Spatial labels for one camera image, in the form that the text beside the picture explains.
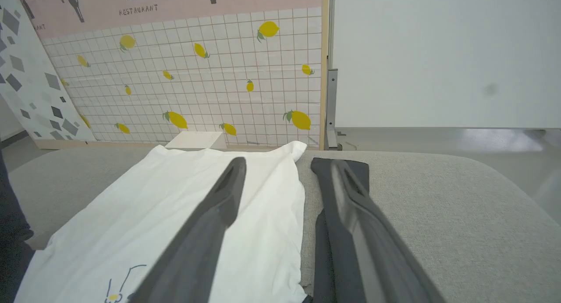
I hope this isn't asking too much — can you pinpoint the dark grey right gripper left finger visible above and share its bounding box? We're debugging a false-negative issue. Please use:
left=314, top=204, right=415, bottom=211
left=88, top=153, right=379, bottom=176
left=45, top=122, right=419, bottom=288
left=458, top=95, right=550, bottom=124
left=128, top=157, right=247, bottom=303

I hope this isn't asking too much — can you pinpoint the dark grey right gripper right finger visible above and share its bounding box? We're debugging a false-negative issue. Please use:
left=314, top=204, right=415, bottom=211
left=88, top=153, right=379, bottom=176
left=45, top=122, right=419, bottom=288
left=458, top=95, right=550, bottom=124
left=323, top=159, right=446, bottom=303

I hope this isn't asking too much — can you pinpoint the white garment with black sleeve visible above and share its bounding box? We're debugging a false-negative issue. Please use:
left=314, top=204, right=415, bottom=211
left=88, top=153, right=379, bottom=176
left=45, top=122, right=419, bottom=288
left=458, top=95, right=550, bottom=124
left=13, top=141, right=371, bottom=303

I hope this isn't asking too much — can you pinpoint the white box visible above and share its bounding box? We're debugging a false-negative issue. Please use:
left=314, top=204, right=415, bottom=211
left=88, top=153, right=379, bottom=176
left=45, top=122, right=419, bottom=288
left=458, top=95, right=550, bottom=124
left=164, top=131, right=227, bottom=150

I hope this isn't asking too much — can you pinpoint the lemon print partition panel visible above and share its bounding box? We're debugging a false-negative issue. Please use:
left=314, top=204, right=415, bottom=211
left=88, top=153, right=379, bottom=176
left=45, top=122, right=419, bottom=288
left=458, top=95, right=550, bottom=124
left=15, top=0, right=330, bottom=151

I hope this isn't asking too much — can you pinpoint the grey diamond pattern panel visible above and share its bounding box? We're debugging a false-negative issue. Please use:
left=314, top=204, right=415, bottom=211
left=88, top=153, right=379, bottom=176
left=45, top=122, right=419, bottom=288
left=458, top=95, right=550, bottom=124
left=0, top=0, right=97, bottom=143

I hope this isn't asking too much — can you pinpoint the grey metal panel bracket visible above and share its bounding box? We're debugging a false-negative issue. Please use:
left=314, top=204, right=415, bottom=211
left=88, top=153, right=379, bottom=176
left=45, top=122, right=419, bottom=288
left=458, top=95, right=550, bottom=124
left=326, top=68, right=348, bottom=150

